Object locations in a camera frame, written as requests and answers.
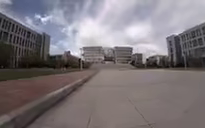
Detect small pale building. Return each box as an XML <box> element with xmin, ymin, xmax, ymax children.
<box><xmin>131</xmin><ymin>52</ymin><xmax>144</xmax><ymax>66</ymax></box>

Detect long grey building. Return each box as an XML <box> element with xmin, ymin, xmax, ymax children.
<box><xmin>0</xmin><ymin>7</ymin><xmax>52</xmax><ymax>69</ymax></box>

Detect grey stone kerb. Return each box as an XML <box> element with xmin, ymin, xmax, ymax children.
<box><xmin>0</xmin><ymin>71</ymin><xmax>100</xmax><ymax>128</ymax></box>

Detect grey building with windows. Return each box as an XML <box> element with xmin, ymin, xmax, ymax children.
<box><xmin>165</xmin><ymin>17</ymin><xmax>205</xmax><ymax>68</ymax></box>

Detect green grass lawn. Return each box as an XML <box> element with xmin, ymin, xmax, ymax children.
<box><xmin>0</xmin><ymin>67</ymin><xmax>84</xmax><ymax>83</ymax></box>

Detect low brown building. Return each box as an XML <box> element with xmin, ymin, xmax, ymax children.
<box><xmin>49</xmin><ymin>50</ymin><xmax>83</xmax><ymax>69</ymax></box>

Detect grey paved plaza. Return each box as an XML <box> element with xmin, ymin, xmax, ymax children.
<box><xmin>26</xmin><ymin>68</ymin><xmax>205</xmax><ymax>128</ymax></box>

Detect wide stone stairs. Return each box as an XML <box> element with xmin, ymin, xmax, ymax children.
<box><xmin>89</xmin><ymin>62</ymin><xmax>137</xmax><ymax>71</ymax></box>

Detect row of trees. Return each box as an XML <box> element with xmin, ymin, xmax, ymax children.
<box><xmin>0</xmin><ymin>40</ymin><xmax>91</xmax><ymax>70</ymax></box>

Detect red brick strip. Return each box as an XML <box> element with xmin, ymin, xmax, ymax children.
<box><xmin>0</xmin><ymin>69</ymin><xmax>98</xmax><ymax>121</ymax></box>

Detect low pale building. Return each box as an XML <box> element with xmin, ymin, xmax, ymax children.
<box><xmin>145</xmin><ymin>54</ymin><xmax>170</xmax><ymax>67</ymax></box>

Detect white twin-block building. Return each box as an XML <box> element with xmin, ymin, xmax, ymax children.
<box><xmin>81</xmin><ymin>45</ymin><xmax>134</xmax><ymax>65</ymax></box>

